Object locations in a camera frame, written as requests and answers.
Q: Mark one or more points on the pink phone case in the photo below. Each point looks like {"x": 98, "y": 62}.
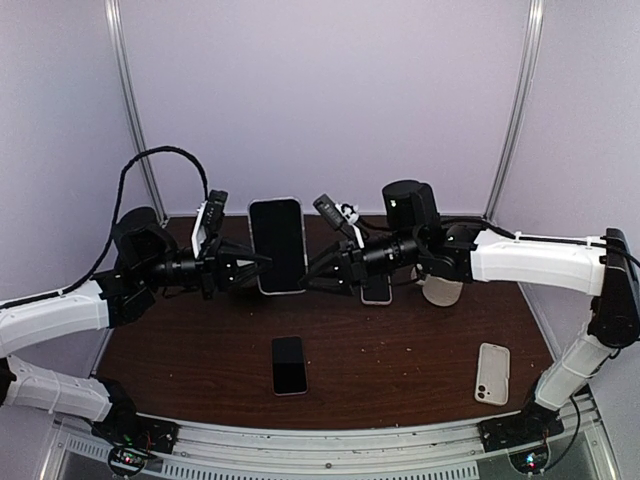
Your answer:
{"x": 376, "y": 292}

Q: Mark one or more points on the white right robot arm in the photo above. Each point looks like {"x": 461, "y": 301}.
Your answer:
{"x": 467, "y": 249}

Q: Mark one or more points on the right aluminium frame post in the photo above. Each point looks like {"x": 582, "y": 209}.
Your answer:
{"x": 525, "y": 79}

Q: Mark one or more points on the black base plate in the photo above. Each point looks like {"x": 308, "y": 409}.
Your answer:
{"x": 149, "y": 435}
{"x": 516, "y": 430}

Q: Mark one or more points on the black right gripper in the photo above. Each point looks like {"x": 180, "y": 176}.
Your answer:
{"x": 355, "y": 274}

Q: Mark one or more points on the cream ceramic mug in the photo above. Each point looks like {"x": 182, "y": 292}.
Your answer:
{"x": 437, "y": 291}

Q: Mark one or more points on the left circuit board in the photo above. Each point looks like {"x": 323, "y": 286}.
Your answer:
{"x": 126, "y": 462}

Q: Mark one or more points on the aluminium front rail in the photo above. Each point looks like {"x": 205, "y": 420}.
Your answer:
{"x": 443, "y": 451}

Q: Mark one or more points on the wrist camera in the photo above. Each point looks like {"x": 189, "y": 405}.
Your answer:
{"x": 209, "y": 219}
{"x": 341, "y": 217}

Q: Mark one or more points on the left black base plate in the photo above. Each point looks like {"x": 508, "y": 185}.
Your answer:
{"x": 149, "y": 435}

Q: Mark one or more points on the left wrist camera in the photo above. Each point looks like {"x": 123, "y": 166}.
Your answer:
{"x": 209, "y": 219}

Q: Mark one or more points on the right circuit board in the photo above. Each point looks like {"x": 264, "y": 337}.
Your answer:
{"x": 530, "y": 461}

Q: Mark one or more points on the white phone case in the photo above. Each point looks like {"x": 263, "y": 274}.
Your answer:
{"x": 492, "y": 376}

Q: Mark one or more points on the aluminium frame post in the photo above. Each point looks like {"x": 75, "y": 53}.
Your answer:
{"x": 118, "y": 42}
{"x": 525, "y": 79}

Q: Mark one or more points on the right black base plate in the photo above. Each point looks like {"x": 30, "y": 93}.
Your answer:
{"x": 516, "y": 430}

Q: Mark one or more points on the left aluminium frame post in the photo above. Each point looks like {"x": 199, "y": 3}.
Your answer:
{"x": 118, "y": 42}

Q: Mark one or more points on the circuit board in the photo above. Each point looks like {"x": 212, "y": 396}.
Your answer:
{"x": 126, "y": 462}
{"x": 530, "y": 461}

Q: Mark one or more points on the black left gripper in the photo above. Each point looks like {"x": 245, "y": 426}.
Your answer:
{"x": 208, "y": 266}

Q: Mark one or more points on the clear phone case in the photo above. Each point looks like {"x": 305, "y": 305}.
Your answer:
{"x": 277, "y": 245}

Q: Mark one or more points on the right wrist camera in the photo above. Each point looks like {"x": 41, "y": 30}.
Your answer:
{"x": 341, "y": 217}

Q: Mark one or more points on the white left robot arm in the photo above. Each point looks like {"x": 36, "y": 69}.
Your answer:
{"x": 149, "y": 259}

